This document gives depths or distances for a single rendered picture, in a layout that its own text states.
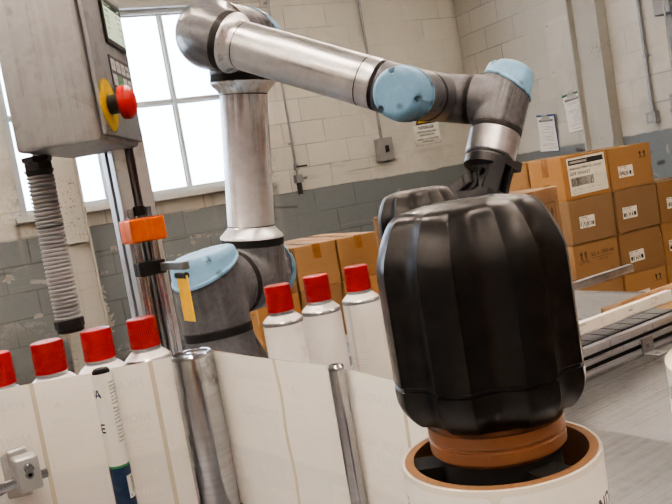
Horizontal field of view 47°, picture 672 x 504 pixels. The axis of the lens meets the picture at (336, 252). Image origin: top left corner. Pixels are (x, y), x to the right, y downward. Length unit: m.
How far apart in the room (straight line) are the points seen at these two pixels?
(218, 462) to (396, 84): 0.58
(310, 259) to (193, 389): 3.71
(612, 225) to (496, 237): 4.46
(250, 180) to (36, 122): 0.56
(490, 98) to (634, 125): 5.17
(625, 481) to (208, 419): 0.39
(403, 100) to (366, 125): 6.12
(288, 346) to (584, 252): 3.74
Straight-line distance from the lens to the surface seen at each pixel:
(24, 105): 0.92
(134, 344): 0.89
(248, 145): 1.38
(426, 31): 7.71
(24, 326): 6.31
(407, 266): 0.32
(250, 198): 1.38
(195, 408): 0.71
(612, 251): 4.77
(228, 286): 1.28
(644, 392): 1.21
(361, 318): 1.02
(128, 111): 0.90
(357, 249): 4.54
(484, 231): 0.31
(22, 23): 0.93
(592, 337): 1.35
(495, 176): 1.14
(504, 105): 1.18
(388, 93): 1.09
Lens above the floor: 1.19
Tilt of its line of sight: 5 degrees down
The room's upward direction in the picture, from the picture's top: 10 degrees counter-clockwise
